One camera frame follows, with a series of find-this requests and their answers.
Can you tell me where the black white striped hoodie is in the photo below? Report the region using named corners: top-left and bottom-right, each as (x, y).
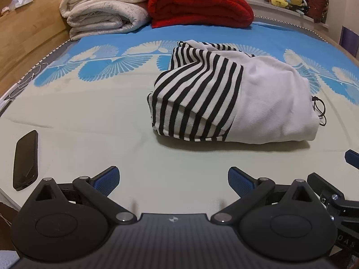
top-left (147, 40), bottom-right (326, 145)

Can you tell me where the black smartphone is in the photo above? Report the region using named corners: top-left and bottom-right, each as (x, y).
top-left (13, 130), bottom-right (38, 191)

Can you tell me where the purple bag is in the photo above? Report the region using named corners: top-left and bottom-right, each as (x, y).
top-left (339, 26), bottom-right (359, 57)

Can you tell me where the blue white patterned bedsheet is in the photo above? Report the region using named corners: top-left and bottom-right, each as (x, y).
top-left (1, 22), bottom-right (358, 214)

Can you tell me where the dark red plush cushion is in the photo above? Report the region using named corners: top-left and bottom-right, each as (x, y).
top-left (307, 0), bottom-right (329, 23)

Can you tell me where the wooden headboard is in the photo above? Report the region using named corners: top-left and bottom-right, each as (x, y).
top-left (1, 0), bottom-right (69, 94)

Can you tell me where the red folded blanket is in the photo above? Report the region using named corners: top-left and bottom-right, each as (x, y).
top-left (147, 0), bottom-right (254, 28)

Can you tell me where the cream folded blanket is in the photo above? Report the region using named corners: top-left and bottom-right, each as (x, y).
top-left (59, 0), bottom-right (150, 41)

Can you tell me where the tissue pack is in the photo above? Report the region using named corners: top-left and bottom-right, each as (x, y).
top-left (9, 0), bottom-right (33, 11)

